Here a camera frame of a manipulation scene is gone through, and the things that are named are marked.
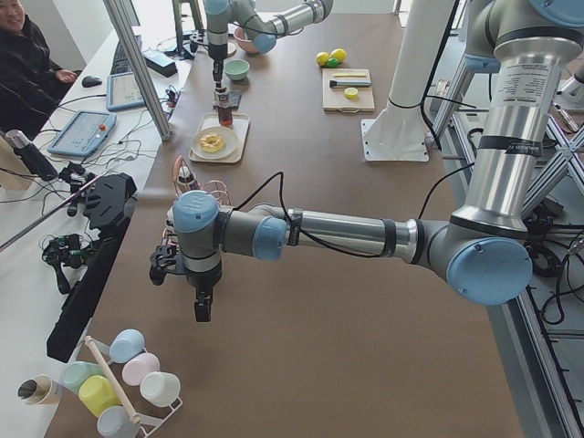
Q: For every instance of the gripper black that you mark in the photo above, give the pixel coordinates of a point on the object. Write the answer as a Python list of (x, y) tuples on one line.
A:
[(203, 286), (217, 54)]

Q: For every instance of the tea bottle white cap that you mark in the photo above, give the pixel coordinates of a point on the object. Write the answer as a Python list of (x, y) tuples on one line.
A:
[(225, 115)]

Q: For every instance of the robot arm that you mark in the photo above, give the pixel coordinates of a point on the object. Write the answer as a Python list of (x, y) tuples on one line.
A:
[(479, 250), (263, 33)]

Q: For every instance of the beige serving tray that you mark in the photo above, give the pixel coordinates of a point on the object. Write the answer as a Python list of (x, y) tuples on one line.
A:
[(240, 128)]

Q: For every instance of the tea bottle in rack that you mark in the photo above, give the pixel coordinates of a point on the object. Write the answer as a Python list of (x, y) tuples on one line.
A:
[(186, 179)]

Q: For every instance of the green bowl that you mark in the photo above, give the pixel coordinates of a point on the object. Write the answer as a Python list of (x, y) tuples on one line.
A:
[(236, 69)]

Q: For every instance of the pink bowl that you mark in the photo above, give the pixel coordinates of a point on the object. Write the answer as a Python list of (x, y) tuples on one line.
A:
[(244, 42)]

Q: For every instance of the glazed twisted donut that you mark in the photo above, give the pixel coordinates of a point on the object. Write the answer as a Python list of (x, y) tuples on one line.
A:
[(211, 142)]

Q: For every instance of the white plate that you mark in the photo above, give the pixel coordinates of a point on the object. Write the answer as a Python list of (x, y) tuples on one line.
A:
[(231, 142)]

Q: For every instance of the blue teach pendant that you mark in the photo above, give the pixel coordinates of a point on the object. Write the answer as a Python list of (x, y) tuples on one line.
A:
[(83, 134), (122, 92)]

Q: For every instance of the blue plastic cup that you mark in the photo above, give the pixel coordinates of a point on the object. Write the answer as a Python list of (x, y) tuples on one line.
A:
[(128, 344)]

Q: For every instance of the yellow lemon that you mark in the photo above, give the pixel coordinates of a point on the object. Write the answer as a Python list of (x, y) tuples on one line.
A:
[(322, 58), (339, 54)]

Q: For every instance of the pink plastic cup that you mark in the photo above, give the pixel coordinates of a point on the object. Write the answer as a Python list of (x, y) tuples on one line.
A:
[(138, 367)]

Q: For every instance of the white plastic cup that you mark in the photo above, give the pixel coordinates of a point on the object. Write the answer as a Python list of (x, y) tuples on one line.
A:
[(160, 388)]

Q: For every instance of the metal muddler cylinder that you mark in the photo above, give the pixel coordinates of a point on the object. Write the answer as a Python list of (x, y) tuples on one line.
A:
[(348, 83)]

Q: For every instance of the black monitor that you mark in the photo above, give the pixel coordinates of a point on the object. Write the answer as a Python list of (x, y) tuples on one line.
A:
[(82, 272)]

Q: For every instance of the computer mouse black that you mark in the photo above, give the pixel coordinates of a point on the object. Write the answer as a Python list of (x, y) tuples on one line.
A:
[(90, 82)]

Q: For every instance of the wooden cutting board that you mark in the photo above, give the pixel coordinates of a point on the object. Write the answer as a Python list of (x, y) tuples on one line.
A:
[(333, 99)]

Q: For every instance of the lemon half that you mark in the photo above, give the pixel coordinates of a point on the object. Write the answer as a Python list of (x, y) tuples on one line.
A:
[(351, 93)]

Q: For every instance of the yellow plastic knife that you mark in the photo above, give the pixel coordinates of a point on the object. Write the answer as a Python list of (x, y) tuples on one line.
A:
[(350, 74)]

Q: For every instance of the yellow plastic cup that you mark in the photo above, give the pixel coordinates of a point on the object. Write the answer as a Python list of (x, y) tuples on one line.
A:
[(97, 394)]

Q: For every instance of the green plastic cup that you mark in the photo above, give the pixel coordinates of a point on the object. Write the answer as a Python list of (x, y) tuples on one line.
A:
[(77, 372)]

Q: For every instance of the grey plastic cup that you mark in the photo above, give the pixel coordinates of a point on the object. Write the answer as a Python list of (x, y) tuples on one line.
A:
[(114, 422)]

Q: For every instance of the person in black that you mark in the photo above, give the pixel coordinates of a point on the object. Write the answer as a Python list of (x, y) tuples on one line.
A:
[(32, 84)]

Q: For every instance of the paper cup with strainer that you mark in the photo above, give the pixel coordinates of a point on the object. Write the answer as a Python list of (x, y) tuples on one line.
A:
[(39, 390)]

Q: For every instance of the black water bottle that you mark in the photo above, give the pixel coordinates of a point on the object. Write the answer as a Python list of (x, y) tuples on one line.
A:
[(30, 155)]

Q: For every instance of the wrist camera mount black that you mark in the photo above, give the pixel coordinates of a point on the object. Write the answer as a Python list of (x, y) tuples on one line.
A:
[(165, 260)]

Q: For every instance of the copper wire bottle rack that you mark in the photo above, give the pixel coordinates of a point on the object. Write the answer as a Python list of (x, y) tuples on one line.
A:
[(218, 189)]

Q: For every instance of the white wire cup rack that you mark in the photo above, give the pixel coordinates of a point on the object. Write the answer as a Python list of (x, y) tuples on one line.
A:
[(154, 421)]

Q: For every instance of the aluminium frame post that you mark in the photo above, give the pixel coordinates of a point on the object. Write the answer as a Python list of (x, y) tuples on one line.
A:
[(120, 20)]

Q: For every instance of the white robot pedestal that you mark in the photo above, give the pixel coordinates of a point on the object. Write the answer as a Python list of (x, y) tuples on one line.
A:
[(398, 133)]

